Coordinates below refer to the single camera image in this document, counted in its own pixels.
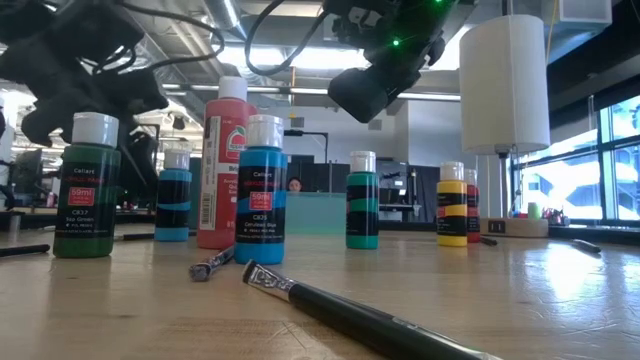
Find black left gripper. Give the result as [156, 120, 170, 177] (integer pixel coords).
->
[19, 64, 170, 206]

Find large red paint bottle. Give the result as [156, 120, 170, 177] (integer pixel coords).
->
[196, 75, 259, 251]

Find small teal green paint bottle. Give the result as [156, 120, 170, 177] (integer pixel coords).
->
[345, 150, 380, 251]

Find small dark green paint bottle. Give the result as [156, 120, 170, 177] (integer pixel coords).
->
[52, 111, 123, 260]

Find small yellow paint bottle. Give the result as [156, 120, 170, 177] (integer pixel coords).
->
[436, 160, 469, 248]

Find small cerulean blue paint bottle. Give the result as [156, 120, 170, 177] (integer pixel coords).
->
[233, 114, 290, 266]

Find small bright red paint bottle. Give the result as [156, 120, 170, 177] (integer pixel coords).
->
[464, 168, 482, 245]

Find long ceiling light strip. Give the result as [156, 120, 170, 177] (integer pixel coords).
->
[162, 82, 462, 102]

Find dark computer monitor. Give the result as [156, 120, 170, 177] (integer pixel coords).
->
[9, 148, 45, 197]
[378, 157, 409, 192]

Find black office partition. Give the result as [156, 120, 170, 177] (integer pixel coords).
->
[287, 153, 351, 194]

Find black paintbrush grey-blue bristles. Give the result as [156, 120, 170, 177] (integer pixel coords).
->
[188, 243, 236, 283]

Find teal translucent plastic bin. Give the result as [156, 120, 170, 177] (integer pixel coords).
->
[284, 191, 348, 237]

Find white shade wooden base lamp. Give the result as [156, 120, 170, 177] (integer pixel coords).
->
[458, 13, 552, 240]

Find wide flat black paintbrush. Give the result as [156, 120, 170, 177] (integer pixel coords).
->
[241, 259, 481, 360]

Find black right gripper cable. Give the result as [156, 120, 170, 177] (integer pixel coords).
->
[243, 0, 332, 78]

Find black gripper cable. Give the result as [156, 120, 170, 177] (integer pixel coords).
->
[243, 0, 332, 78]
[92, 0, 227, 77]

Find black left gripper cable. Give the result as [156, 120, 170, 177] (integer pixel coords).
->
[92, 0, 227, 77]

